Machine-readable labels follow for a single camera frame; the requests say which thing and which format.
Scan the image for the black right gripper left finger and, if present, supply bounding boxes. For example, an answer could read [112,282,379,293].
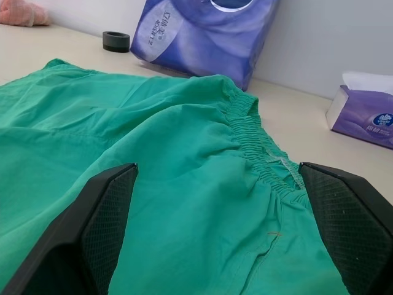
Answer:
[0,162,139,295]

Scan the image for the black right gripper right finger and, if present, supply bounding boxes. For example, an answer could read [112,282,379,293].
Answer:
[298,162,393,295]

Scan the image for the teal green shorts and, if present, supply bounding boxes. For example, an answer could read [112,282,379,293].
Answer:
[0,58,351,295]

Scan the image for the small purple tissue pack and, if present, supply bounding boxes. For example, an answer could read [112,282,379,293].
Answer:
[325,71,393,151]

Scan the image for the pink cloth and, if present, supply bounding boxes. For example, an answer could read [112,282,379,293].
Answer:
[0,0,50,27]

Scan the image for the large purple tissue pack bag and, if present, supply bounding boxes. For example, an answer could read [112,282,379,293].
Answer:
[129,0,281,92]

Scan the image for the black ring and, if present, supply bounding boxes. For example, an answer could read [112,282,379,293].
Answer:
[102,30,131,53]

